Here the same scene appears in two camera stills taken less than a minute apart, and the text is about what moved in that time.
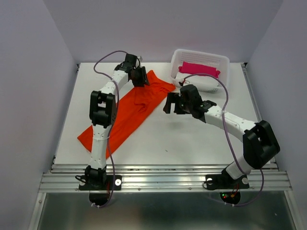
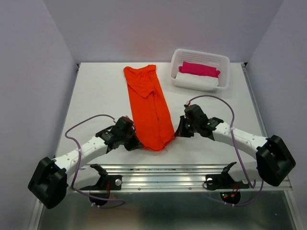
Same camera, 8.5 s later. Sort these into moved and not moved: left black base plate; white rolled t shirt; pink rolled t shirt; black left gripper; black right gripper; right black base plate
Moved: black right gripper; black left gripper
Not moved: left black base plate; pink rolled t shirt; white rolled t shirt; right black base plate
